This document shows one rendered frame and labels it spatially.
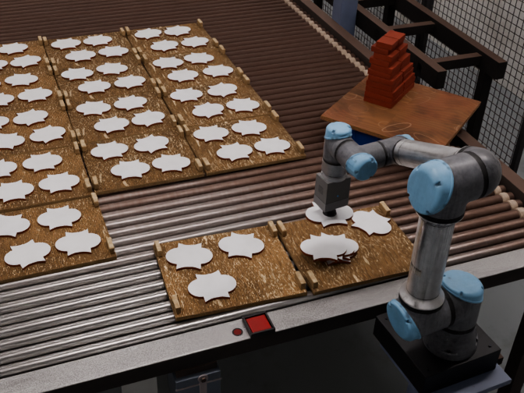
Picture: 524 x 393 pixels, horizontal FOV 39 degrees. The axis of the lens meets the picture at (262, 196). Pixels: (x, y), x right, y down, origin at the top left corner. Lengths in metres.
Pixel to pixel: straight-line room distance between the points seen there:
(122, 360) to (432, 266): 0.88
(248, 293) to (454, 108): 1.33
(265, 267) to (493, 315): 1.67
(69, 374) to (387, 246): 1.09
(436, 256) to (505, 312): 1.99
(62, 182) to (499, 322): 2.13
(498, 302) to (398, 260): 1.45
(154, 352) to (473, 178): 1.00
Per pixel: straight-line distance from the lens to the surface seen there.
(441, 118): 3.05
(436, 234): 1.76
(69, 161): 2.88
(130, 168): 2.78
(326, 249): 2.35
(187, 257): 2.35
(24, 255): 2.44
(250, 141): 2.96
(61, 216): 2.58
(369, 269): 2.37
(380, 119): 2.98
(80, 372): 2.09
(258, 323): 2.16
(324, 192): 2.16
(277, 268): 2.33
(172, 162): 2.81
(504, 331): 3.67
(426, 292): 1.88
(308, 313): 2.22
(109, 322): 2.21
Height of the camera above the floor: 2.46
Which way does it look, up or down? 35 degrees down
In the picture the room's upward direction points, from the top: 2 degrees clockwise
